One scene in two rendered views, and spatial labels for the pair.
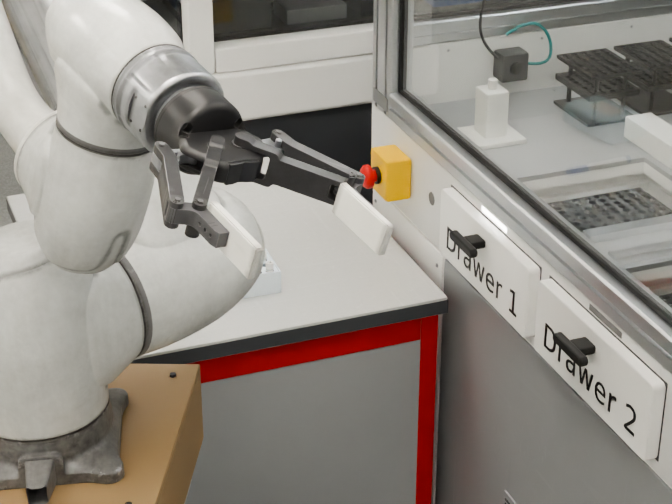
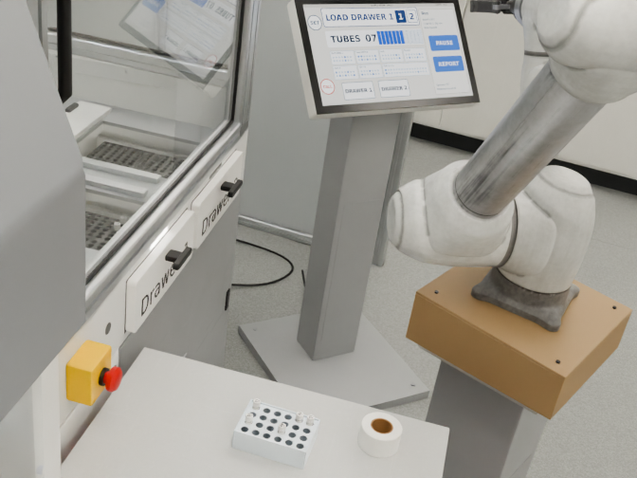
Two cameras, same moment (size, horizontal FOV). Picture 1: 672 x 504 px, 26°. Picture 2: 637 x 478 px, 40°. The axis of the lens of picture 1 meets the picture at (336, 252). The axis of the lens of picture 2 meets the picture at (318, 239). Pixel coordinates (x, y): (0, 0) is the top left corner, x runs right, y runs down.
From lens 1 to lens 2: 3.02 m
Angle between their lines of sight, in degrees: 116
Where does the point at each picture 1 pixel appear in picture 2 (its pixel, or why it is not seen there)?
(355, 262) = (157, 413)
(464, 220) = (154, 267)
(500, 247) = (179, 232)
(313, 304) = (239, 391)
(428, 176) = (103, 318)
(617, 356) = (231, 166)
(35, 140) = not seen: hidden behind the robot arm
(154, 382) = (449, 294)
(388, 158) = (101, 349)
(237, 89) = not seen: outside the picture
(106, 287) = not seen: hidden behind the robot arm
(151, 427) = (467, 273)
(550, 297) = (205, 201)
